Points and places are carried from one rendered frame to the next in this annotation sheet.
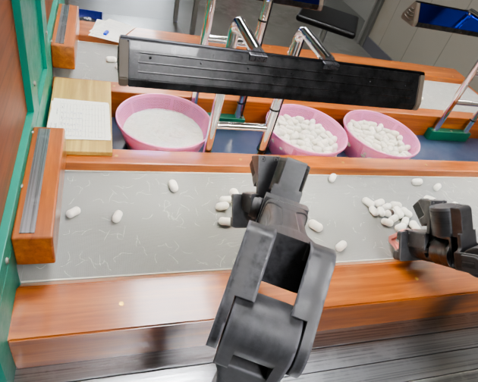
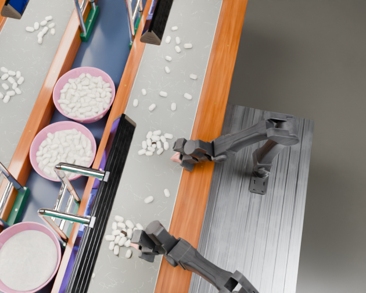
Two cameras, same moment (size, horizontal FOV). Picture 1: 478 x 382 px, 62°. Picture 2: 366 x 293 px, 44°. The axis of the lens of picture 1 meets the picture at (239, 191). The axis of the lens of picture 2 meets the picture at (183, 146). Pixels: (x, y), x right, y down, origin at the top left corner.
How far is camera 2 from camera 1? 108 cm
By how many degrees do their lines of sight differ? 39
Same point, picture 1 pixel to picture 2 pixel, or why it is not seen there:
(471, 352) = (237, 156)
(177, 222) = (118, 282)
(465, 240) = (210, 150)
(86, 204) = not seen: outside the picture
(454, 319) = not seen: hidden behind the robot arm
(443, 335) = (225, 163)
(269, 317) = not seen: outside the picture
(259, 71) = (99, 223)
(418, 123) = (75, 43)
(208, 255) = (147, 274)
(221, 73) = (93, 247)
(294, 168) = (161, 233)
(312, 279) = (244, 283)
